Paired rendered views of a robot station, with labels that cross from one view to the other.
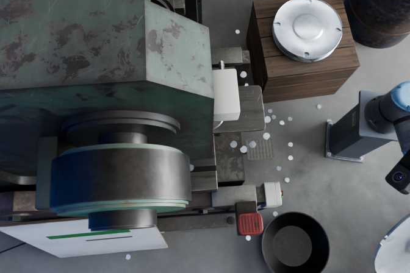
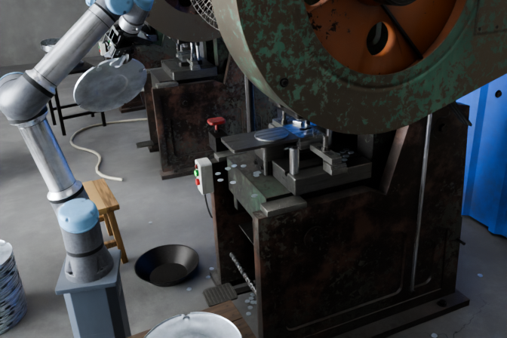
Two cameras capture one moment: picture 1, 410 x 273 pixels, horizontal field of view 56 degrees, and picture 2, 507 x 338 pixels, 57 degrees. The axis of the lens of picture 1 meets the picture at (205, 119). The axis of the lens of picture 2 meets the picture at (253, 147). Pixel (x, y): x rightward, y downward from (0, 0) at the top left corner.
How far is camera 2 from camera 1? 197 cm
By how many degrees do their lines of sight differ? 84
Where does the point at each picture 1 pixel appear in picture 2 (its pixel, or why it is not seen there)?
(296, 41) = (203, 328)
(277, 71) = (219, 308)
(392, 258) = (133, 86)
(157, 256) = not seen: hidden behind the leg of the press
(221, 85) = not seen: outside the picture
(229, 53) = (275, 205)
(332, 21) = not seen: outside the picture
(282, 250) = (177, 269)
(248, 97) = (241, 145)
